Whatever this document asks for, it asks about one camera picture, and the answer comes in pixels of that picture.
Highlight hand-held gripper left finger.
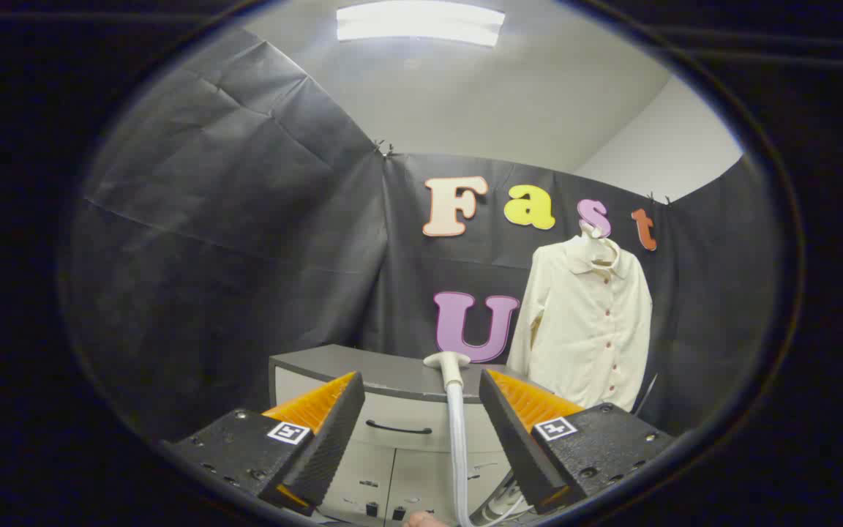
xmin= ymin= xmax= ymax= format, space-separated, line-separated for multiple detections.
xmin=162 ymin=371 xmax=366 ymax=517

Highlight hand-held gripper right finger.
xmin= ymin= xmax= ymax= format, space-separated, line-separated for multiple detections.
xmin=479 ymin=368 xmax=675 ymax=513

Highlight white garment steamer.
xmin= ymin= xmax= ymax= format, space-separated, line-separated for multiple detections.
xmin=423 ymin=351 xmax=528 ymax=527

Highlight cream button-up shirt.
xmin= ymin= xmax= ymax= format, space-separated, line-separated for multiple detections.
xmin=506 ymin=234 xmax=653 ymax=412

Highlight white clothes hanger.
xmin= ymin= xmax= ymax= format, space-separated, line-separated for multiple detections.
xmin=579 ymin=223 xmax=620 ymax=266

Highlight grey cabinet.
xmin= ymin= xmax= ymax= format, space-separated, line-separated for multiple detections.
xmin=269 ymin=344 xmax=576 ymax=527

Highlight thin metal stand pole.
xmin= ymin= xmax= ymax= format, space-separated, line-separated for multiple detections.
xmin=634 ymin=373 xmax=658 ymax=414

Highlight black backdrop cloth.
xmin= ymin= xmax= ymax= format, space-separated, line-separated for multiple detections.
xmin=63 ymin=29 xmax=784 ymax=455

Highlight ceiling light panel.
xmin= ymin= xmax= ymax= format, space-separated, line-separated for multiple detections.
xmin=336 ymin=0 xmax=506 ymax=48

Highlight black drawer handle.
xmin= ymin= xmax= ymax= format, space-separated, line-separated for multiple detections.
xmin=365 ymin=419 xmax=433 ymax=436

